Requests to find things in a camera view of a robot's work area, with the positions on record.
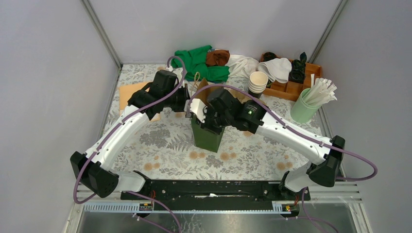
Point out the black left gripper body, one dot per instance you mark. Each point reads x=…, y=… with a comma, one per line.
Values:
x=177, y=100

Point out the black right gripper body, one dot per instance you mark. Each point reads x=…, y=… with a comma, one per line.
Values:
x=214, y=121

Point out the green paper bag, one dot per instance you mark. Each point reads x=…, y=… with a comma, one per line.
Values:
x=207, y=135

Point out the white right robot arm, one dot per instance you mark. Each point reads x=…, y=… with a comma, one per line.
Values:
x=323, y=154

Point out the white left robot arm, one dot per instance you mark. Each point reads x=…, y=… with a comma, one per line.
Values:
x=93, y=168

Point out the green cloth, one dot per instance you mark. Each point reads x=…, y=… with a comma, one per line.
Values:
x=195, y=61

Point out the stack of paper cups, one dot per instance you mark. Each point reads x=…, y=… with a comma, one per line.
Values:
x=257, y=84

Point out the white cloth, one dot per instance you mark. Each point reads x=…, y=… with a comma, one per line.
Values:
x=241, y=66

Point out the brown cloth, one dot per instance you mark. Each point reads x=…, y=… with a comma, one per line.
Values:
x=217, y=58

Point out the white folded towel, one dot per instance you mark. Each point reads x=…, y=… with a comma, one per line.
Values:
x=277, y=69

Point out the wooden compartment tray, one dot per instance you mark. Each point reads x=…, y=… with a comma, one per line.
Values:
x=292, y=90

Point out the green straw holder cup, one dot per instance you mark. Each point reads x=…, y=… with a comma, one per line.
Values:
x=302, y=112

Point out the black crumpled bag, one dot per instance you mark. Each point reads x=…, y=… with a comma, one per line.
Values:
x=297, y=73

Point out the white paper straws bundle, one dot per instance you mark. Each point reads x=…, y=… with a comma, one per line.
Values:
x=322, y=92

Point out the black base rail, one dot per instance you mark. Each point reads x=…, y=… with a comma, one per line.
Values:
x=198, y=195

